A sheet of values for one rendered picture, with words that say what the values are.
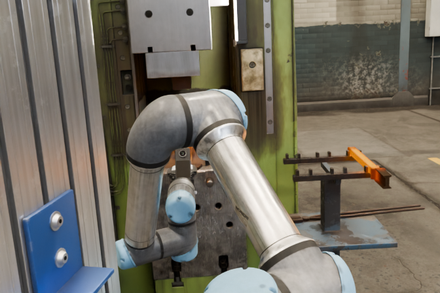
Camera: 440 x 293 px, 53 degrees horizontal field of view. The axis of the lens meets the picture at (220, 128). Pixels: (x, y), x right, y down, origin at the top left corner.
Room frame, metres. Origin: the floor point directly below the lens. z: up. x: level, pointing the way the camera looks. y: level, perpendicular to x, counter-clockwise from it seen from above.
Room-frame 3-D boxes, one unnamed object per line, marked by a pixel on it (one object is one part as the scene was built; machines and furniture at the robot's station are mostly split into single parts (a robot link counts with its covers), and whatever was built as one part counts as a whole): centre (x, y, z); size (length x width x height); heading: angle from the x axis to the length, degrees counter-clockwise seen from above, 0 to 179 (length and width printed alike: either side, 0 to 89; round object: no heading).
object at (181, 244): (1.10, 0.13, 0.89); 0.11 x 0.08 x 0.11; 119
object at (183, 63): (1.89, 0.17, 1.32); 0.42 x 0.20 x 0.10; 3
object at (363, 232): (1.58, -0.40, 0.67); 0.40 x 0.30 x 0.02; 91
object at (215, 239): (1.91, 0.12, 0.69); 0.56 x 0.38 x 0.45; 3
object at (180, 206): (1.11, 0.11, 0.99); 0.11 x 0.08 x 0.09; 3
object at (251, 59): (1.83, -0.14, 1.27); 0.09 x 0.02 x 0.17; 93
